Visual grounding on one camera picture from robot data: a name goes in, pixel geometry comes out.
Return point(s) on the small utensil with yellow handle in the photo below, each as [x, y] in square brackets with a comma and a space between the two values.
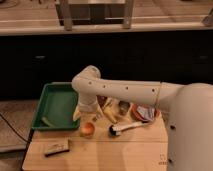
[97, 117]

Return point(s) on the yellow banana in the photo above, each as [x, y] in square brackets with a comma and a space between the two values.
[108, 112]

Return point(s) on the green vegetable in tray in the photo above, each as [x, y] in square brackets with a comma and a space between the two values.
[47, 122]

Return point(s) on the green plastic tray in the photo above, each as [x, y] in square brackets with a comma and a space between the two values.
[57, 103]

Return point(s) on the white handled dish brush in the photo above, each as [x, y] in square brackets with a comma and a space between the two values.
[117, 129]

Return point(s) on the wooden block with dark base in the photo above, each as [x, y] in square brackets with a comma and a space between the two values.
[56, 147]

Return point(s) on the red plate with cloth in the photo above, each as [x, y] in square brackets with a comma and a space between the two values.
[144, 113]

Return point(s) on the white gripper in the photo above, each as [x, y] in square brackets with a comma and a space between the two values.
[87, 103]

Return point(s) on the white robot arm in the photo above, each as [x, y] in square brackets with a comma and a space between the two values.
[190, 109]

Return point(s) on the small metal cup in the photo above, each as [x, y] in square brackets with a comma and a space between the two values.
[123, 107]

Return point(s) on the wooden shelf frame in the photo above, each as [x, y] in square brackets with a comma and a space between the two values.
[94, 12]

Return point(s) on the dark red bowl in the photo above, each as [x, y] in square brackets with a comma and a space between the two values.
[101, 100]

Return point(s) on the green plastic cup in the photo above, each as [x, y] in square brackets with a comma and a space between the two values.
[83, 134]

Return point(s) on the orange apple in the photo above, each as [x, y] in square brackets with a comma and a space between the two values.
[88, 128]

